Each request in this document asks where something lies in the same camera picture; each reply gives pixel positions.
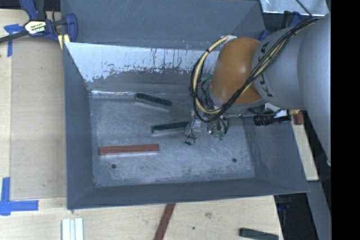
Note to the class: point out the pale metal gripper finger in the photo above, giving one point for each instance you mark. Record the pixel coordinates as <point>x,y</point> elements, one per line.
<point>196,123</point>
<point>190,134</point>

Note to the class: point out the dark green flat block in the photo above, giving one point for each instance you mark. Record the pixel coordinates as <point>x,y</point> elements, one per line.
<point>168,127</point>
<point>257,234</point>
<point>153,100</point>

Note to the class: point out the grey metal bin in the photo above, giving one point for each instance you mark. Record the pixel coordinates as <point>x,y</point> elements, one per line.
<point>157,168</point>

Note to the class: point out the red-brown flat block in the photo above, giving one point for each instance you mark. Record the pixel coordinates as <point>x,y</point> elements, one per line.
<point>298,117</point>
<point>164,222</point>
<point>128,149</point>

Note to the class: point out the black cylinder on white bracket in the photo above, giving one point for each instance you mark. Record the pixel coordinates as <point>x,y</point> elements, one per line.
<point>265,120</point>

